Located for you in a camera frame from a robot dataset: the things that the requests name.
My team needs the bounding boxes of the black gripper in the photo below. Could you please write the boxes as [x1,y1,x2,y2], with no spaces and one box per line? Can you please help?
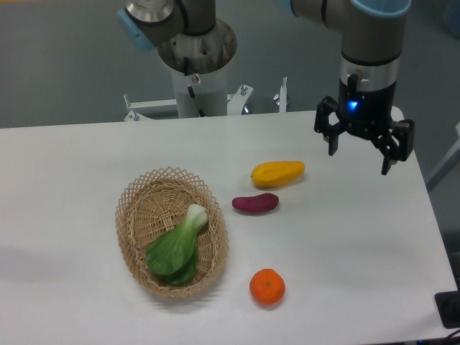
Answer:
[314,81,415,175]

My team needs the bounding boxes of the green bok choy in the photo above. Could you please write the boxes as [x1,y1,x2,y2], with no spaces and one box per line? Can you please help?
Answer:
[146,204,208,286]

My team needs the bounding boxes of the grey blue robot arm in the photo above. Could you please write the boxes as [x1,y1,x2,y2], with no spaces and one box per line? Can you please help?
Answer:
[116,1,415,173]

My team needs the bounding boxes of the woven wicker basket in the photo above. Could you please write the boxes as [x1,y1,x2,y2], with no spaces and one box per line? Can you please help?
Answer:
[116,167,229,299]

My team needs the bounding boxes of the white table leg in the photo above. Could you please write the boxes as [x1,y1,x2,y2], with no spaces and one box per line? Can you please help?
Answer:
[425,124,459,193]

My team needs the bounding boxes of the yellow mango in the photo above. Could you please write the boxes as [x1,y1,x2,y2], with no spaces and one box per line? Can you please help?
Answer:
[251,161,305,188]

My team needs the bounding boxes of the purple sweet potato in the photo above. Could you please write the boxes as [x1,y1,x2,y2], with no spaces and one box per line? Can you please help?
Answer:
[231,193,280,214]

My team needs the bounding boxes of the orange tangerine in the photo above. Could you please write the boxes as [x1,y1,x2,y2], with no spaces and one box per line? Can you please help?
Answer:
[249,268,286,305]

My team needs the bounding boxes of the black device at edge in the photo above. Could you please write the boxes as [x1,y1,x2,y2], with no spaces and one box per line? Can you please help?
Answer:
[434,291,459,329]

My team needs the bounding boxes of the white metal base frame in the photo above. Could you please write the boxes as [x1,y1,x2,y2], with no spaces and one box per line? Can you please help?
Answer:
[124,76,290,121]

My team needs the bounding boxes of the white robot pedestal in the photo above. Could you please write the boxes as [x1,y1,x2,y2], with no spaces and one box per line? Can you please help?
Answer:
[157,19,237,118]

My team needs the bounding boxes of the black cable on pedestal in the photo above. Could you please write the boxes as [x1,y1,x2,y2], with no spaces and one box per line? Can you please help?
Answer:
[183,57,207,118]

